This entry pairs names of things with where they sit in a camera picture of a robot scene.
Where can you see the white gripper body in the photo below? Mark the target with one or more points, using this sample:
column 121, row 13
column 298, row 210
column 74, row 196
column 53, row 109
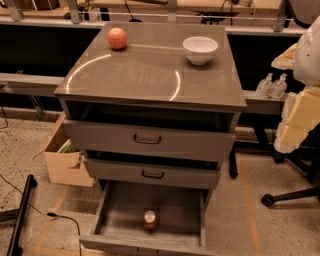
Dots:
column 308, row 57

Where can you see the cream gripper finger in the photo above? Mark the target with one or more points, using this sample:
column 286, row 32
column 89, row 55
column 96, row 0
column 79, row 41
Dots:
column 290, row 135

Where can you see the red coke can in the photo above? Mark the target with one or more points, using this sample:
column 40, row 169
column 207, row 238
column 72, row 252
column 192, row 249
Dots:
column 149, row 220

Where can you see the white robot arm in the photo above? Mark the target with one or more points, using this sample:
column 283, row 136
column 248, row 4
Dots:
column 304, row 57

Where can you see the grey top drawer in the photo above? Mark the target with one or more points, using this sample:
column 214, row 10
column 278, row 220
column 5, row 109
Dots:
column 150, row 141

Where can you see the grey drawer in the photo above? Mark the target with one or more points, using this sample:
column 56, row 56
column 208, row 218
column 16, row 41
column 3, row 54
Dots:
column 118, row 224
column 152, row 174
column 150, row 141

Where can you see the grey drawer cabinet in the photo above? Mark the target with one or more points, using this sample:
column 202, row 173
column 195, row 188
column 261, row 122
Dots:
column 151, row 83

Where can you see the grey bottom drawer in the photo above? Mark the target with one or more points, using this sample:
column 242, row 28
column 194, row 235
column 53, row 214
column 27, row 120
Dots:
column 118, row 224

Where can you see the grey middle drawer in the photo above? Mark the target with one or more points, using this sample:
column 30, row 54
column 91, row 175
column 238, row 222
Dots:
column 152, row 174

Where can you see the black office chair base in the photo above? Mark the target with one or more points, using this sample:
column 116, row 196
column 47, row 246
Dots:
column 305, row 161

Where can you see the right clear sanitizer bottle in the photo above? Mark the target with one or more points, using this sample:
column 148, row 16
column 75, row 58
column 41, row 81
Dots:
column 278, row 87

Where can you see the clear sanitizer bottle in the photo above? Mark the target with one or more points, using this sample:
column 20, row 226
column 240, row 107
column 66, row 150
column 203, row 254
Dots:
column 278, row 87
column 264, row 86

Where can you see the left clear sanitizer bottle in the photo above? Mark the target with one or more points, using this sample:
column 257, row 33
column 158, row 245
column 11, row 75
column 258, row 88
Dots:
column 264, row 86

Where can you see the white ceramic bowl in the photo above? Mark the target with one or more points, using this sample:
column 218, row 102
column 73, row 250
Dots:
column 199, row 50

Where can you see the red apple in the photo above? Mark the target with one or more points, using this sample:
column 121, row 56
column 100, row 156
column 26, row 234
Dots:
column 117, row 38

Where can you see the cardboard box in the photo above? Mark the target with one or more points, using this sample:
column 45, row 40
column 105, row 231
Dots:
column 63, row 168

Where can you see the black floor stand leg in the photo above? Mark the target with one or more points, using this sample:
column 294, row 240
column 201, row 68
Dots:
column 18, row 216

